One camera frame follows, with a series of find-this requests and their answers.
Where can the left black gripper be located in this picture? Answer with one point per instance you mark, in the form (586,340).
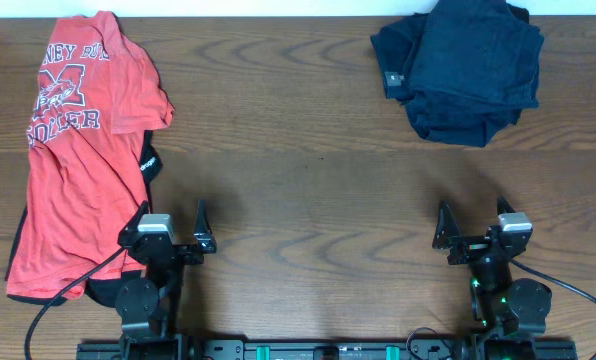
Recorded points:
(179,250)

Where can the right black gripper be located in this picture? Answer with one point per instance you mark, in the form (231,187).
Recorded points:
(476,242)

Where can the red soccer t-shirt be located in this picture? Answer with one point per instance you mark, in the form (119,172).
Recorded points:
(98,92)

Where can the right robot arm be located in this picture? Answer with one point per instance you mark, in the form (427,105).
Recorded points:
(512,312)

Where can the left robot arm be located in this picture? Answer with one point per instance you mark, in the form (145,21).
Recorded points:
(148,305)

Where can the folded navy blue clothes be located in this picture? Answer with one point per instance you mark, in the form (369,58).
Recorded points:
(463,71)

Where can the black t-shirt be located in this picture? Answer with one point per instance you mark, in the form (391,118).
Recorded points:
(102,291)

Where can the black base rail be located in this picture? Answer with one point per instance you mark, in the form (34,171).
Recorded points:
(420,347)

